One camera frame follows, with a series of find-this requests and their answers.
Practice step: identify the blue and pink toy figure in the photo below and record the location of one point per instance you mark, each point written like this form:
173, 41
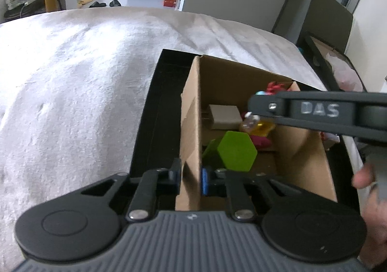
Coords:
260, 128

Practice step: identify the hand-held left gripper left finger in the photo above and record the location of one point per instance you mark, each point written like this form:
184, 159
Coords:
174, 175

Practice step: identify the green hexagonal charger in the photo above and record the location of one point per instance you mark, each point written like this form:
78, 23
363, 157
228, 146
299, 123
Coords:
234, 152

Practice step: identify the white charger block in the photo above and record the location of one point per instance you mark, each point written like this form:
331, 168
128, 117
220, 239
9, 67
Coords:
223, 115

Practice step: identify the purple and white toy house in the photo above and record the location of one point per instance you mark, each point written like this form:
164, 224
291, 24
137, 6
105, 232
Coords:
329, 138

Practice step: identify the red-headed toy figure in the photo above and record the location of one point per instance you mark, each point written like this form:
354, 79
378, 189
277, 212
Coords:
276, 86

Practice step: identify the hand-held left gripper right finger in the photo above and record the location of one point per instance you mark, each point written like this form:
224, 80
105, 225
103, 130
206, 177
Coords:
205, 182

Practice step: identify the yellow slipper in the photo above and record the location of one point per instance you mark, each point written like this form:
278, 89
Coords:
85, 0

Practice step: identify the dark grey upright board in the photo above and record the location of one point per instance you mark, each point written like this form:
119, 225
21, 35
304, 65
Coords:
329, 18

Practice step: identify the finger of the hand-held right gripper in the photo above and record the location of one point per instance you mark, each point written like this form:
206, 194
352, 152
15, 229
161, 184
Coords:
266, 106

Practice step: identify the black shallow tray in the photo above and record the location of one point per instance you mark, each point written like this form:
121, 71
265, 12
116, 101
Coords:
163, 109

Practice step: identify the black framed tray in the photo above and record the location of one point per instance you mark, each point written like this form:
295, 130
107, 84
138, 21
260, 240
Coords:
322, 60

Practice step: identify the white plastic bag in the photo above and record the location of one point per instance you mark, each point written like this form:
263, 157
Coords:
344, 72

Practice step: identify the person's right hand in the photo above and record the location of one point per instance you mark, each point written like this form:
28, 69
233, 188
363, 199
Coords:
376, 223

